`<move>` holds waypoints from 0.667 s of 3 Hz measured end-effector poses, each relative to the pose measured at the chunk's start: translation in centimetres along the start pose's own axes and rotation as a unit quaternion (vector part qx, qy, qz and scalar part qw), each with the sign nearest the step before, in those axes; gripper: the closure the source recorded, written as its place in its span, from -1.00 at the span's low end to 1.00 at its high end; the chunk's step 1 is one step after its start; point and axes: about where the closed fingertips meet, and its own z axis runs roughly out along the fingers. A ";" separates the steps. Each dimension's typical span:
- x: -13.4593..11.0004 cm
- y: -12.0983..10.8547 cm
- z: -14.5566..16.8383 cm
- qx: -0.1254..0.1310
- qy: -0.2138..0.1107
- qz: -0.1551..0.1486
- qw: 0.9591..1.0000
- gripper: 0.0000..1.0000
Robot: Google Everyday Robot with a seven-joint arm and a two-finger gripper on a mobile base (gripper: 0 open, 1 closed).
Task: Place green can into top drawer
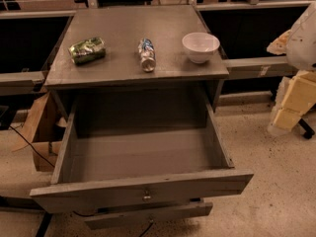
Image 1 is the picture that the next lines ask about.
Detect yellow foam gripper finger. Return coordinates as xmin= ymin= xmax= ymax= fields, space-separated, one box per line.
xmin=268 ymin=70 xmax=316 ymax=136
xmin=267 ymin=30 xmax=291 ymax=55

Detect crushed green can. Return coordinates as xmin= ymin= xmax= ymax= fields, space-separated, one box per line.
xmin=68 ymin=37 xmax=106 ymax=65

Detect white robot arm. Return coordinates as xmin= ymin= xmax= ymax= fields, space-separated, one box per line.
xmin=267 ymin=2 xmax=316 ymax=136

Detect crushed blue silver can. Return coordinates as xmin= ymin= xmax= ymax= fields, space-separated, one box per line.
xmin=138 ymin=39 xmax=156 ymax=72

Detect grey drawer cabinet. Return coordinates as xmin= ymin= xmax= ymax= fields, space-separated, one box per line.
xmin=45 ymin=5 xmax=228 ymax=115

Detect open grey top drawer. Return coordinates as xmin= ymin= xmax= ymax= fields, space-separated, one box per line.
xmin=31 ymin=88 xmax=253 ymax=213

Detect lower grey drawer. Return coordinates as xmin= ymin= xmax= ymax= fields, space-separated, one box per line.
xmin=84 ymin=198 xmax=213 ymax=230

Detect black chair base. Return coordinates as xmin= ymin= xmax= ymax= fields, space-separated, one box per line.
xmin=298 ymin=118 xmax=315 ymax=139

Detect white bowl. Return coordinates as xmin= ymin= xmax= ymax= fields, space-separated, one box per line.
xmin=182 ymin=33 xmax=220 ymax=64

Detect cardboard box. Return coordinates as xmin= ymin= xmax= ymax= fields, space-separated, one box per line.
xmin=12 ymin=93 xmax=66 ymax=172

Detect grey bench rail right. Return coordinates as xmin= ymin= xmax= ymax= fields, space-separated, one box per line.
xmin=224 ymin=56 xmax=297 ymax=80

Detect grey bench rail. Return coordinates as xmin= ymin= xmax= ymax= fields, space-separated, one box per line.
xmin=0 ymin=71 xmax=47 ymax=96
xmin=224 ymin=56 xmax=297 ymax=80

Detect grey bench rail left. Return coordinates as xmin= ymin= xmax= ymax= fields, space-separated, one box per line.
xmin=0 ymin=71 xmax=47 ymax=96

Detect black floor cable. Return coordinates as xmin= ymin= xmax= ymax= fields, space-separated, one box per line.
xmin=9 ymin=125 xmax=56 ymax=169

